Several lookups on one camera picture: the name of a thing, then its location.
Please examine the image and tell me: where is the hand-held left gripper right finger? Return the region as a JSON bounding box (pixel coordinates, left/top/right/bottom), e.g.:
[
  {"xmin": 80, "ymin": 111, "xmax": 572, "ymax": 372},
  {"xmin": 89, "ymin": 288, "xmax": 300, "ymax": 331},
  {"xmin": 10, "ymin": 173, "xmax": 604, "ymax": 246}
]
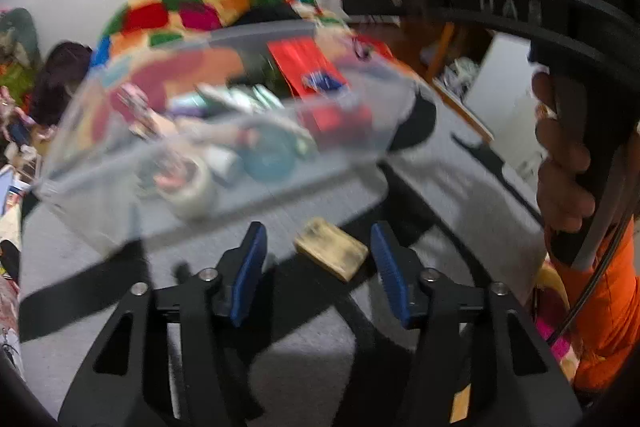
[{"xmin": 370, "ymin": 222, "xmax": 583, "ymax": 427}]

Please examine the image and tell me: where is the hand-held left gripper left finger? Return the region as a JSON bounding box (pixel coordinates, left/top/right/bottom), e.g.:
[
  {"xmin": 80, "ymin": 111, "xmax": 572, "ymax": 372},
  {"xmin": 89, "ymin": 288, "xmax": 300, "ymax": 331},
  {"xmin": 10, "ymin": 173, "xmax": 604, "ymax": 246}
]
[{"xmin": 57, "ymin": 222, "xmax": 268, "ymax": 427}]

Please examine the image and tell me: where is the beige wooden block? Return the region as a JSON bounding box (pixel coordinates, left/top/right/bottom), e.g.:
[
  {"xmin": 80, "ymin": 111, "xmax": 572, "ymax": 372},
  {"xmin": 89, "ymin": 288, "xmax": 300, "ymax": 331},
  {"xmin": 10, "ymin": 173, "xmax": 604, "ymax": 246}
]
[{"xmin": 294, "ymin": 217, "xmax": 369, "ymax": 283}]

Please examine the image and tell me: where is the white tape roll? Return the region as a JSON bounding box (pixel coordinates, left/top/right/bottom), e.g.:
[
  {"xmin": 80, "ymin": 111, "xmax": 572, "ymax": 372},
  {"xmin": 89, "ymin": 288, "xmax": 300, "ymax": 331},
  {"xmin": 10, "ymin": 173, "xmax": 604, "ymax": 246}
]
[{"xmin": 167, "ymin": 154, "xmax": 218, "ymax": 220}]

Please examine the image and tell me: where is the teal round jar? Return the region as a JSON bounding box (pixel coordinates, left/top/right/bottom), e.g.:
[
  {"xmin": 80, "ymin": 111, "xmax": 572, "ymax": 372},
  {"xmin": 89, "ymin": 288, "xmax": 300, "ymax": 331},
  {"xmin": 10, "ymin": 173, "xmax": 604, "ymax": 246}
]
[{"xmin": 243, "ymin": 127, "xmax": 296, "ymax": 182}]

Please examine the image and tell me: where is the clear plastic storage box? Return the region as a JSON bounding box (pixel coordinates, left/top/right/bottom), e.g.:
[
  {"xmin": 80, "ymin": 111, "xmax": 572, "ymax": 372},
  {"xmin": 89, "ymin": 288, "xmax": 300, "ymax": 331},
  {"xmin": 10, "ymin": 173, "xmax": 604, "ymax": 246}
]
[{"xmin": 35, "ymin": 19, "xmax": 438, "ymax": 258}]

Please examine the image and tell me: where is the orange sleeved right forearm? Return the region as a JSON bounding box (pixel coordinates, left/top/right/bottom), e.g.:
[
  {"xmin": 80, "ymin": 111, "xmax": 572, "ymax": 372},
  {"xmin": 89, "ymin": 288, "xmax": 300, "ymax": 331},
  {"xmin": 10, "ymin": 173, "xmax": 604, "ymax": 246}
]
[{"xmin": 550, "ymin": 217, "xmax": 640, "ymax": 393}]

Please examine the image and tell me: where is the person's right hand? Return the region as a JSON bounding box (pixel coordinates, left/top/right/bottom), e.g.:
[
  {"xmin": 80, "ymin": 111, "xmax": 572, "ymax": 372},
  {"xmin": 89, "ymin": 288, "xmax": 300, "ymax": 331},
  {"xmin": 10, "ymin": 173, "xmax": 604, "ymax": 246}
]
[{"xmin": 531, "ymin": 69, "xmax": 598, "ymax": 238}]

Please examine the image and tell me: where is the grey black patterned blanket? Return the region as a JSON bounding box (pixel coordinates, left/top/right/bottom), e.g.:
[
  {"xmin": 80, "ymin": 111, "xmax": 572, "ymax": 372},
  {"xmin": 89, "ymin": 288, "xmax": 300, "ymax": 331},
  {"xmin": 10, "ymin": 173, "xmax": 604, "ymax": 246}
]
[{"xmin": 17, "ymin": 62, "xmax": 551, "ymax": 408}]

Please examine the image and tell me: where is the red flat box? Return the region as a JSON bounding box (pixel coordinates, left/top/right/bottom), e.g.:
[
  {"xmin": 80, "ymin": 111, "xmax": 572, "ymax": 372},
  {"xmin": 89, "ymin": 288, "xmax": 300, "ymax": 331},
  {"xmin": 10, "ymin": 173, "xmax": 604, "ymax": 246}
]
[{"xmin": 267, "ymin": 38, "xmax": 373, "ymax": 138}]

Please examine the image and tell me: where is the black garment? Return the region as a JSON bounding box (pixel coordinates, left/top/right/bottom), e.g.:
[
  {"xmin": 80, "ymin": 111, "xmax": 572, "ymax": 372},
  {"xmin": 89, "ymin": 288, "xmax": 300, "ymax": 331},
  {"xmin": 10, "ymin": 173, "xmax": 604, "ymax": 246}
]
[{"xmin": 227, "ymin": 4, "xmax": 321, "ymax": 28}]

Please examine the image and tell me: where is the dark clothes pile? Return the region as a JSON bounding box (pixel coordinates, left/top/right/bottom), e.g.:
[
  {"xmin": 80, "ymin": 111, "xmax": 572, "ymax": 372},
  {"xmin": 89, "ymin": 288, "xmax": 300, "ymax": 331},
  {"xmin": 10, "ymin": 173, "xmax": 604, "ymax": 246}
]
[{"xmin": 30, "ymin": 41, "xmax": 93, "ymax": 128}]

